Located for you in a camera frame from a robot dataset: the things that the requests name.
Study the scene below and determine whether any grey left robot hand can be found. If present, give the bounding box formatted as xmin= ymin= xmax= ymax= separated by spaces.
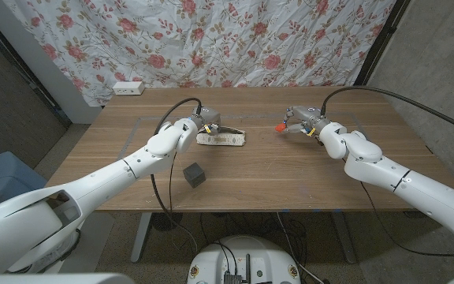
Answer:
xmin=193 ymin=106 xmax=222 ymax=137

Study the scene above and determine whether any black round floor foot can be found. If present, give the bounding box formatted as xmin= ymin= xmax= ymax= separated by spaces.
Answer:
xmin=151 ymin=212 xmax=184 ymax=232

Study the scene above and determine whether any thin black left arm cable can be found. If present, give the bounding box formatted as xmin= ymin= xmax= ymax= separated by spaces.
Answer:
xmin=166 ymin=151 xmax=177 ymax=214

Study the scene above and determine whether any black backdrop stand pole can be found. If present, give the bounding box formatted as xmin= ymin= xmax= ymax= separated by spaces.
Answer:
xmin=353 ymin=0 xmax=411 ymax=87

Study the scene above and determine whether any cream patterned pen bag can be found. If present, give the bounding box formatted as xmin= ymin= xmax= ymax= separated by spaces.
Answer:
xmin=195 ymin=126 xmax=247 ymax=148

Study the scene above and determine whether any white table leg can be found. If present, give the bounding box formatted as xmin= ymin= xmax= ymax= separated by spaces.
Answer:
xmin=130 ymin=211 xmax=153 ymax=264

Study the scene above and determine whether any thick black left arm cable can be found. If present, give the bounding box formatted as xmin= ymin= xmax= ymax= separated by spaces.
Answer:
xmin=150 ymin=97 xmax=203 ymax=256

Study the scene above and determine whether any floral backdrop cloth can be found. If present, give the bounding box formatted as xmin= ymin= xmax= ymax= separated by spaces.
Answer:
xmin=2 ymin=0 xmax=397 ymax=107

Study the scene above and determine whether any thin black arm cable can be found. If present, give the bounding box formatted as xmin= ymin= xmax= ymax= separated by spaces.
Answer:
xmin=166 ymin=151 xmax=177 ymax=214
xmin=359 ymin=181 xmax=454 ymax=261

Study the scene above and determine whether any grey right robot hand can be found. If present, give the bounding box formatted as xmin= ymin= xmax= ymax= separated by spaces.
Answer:
xmin=281 ymin=105 xmax=330 ymax=137

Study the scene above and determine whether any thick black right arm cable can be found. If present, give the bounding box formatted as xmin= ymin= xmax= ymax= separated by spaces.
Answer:
xmin=320 ymin=85 xmax=454 ymax=139

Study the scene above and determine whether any white power strip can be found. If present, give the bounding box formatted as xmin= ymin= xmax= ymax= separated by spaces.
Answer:
xmin=112 ymin=80 xmax=146 ymax=96

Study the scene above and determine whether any gray block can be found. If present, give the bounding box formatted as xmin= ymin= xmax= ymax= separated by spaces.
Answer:
xmin=182 ymin=162 xmax=207 ymax=189

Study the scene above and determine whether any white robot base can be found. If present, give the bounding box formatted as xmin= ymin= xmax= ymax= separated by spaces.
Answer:
xmin=186 ymin=235 xmax=302 ymax=284

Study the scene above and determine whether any grey table leg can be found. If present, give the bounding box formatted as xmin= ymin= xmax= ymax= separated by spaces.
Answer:
xmin=331 ymin=211 xmax=358 ymax=264

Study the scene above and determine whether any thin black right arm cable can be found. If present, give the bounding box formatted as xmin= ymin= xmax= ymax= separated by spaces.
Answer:
xmin=359 ymin=181 xmax=454 ymax=261

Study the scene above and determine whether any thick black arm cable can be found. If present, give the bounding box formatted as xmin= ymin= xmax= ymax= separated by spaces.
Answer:
xmin=150 ymin=97 xmax=203 ymax=256
xmin=320 ymin=85 xmax=454 ymax=139

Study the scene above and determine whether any white floor cable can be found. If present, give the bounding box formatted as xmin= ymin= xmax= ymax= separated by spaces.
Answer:
xmin=276 ymin=211 xmax=325 ymax=284

